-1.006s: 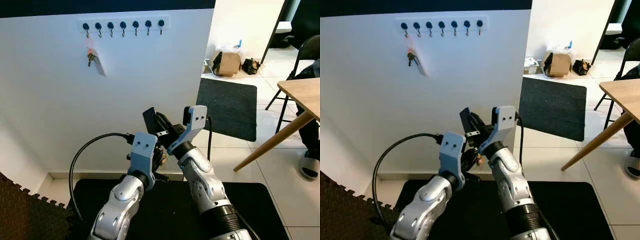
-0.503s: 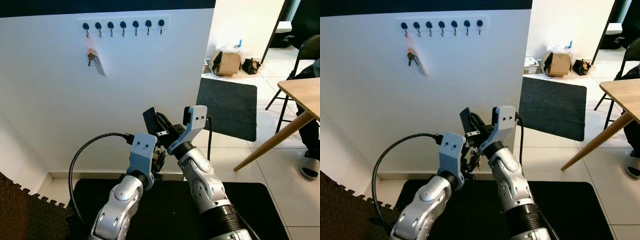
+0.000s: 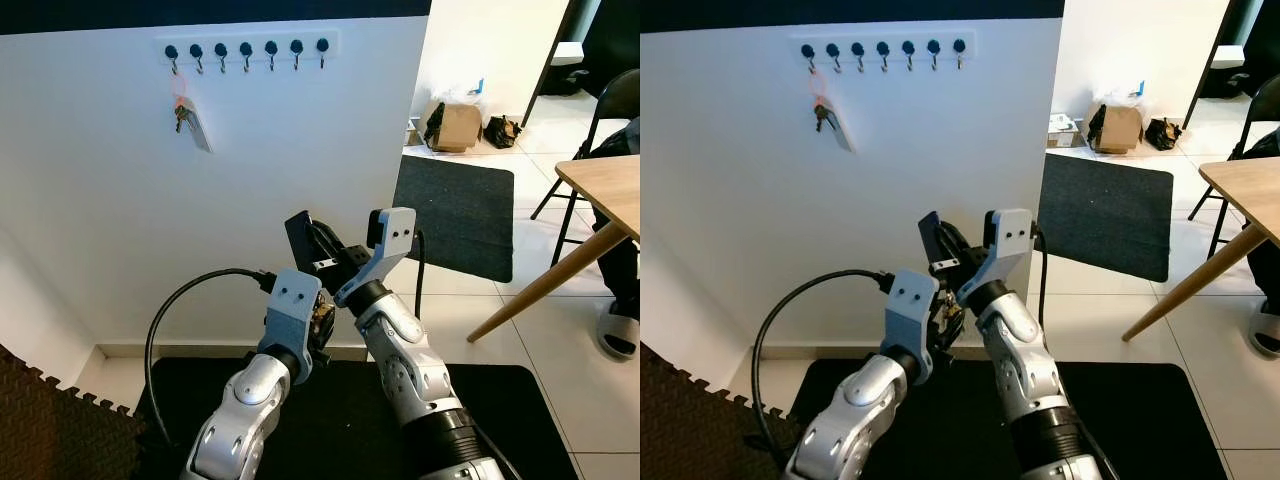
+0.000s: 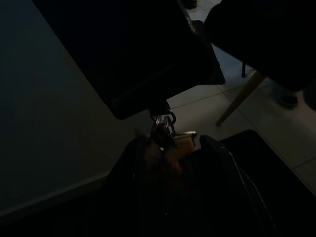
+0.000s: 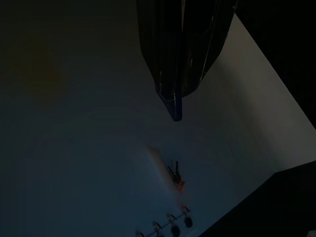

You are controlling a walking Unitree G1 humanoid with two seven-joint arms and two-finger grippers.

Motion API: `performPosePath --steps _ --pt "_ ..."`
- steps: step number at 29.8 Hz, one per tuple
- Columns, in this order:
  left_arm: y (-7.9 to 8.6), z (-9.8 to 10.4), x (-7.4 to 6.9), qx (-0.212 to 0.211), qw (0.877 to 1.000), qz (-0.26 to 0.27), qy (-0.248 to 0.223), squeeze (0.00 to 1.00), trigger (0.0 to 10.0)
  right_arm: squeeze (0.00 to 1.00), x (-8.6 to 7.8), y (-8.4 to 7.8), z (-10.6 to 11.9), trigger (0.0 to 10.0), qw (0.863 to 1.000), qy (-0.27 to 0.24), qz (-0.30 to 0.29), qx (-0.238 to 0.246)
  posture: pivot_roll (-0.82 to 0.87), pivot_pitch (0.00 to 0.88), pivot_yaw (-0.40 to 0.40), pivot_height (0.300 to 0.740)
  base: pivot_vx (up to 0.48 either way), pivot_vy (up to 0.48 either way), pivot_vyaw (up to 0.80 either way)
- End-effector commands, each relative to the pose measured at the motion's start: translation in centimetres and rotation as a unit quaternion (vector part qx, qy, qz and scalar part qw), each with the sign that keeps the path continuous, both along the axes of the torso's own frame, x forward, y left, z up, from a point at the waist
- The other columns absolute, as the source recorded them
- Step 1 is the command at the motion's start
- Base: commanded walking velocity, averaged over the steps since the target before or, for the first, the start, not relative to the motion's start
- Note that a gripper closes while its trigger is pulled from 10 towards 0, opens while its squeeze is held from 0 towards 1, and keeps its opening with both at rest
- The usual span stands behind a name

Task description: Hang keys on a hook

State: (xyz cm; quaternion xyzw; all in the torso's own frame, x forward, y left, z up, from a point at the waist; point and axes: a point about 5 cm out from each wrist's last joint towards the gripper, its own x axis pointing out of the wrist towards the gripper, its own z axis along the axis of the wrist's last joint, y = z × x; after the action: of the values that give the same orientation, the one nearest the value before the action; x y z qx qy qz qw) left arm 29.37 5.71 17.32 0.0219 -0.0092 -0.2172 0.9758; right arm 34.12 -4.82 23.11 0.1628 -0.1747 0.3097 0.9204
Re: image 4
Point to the wooden table leg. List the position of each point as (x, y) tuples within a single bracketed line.
[(239, 98)]

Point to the black floor mat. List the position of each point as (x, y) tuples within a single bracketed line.
[(271, 153)]

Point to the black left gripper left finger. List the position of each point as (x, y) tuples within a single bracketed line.
[(138, 197)]

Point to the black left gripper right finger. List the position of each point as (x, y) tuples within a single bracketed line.
[(222, 197)]

